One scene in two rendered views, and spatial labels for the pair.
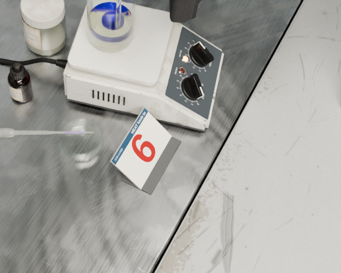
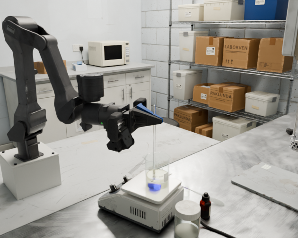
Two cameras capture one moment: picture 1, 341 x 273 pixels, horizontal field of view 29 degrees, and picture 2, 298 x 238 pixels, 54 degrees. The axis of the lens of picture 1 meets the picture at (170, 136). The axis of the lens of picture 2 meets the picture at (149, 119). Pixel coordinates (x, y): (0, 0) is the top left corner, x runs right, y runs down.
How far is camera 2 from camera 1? 123 cm
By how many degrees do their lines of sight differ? 98
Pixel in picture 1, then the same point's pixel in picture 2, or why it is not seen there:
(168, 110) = not seen: hidden behind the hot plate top
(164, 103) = not seen: hidden behind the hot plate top
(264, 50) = (71, 208)
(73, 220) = (189, 177)
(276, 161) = (104, 176)
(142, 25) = (139, 186)
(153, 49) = (139, 178)
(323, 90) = (61, 190)
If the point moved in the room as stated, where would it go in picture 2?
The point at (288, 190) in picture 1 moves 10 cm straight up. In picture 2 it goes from (107, 170) to (106, 143)
